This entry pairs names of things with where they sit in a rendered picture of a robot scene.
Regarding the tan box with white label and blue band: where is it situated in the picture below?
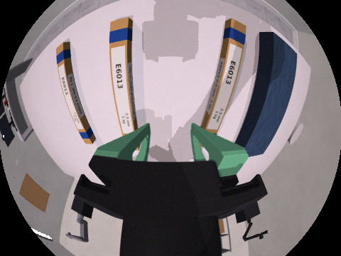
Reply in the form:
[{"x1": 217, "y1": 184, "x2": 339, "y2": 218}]
[{"x1": 201, "y1": 18, "x2": 247, "y2": 134}]

